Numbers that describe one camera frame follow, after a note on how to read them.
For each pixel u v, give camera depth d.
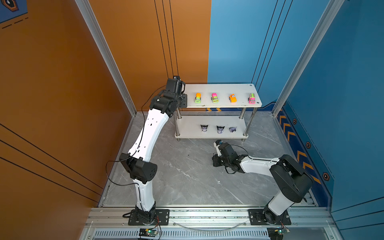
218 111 1.25
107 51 0.85
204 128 0.97
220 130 0.96
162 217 0.73
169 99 0.56
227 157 0.71
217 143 0.84
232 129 0.97
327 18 0.73
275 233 0.70
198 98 0.76
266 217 0.66
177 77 0.66
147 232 0.71
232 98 0.77
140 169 0.46
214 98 0.77
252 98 0.76
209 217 0.75
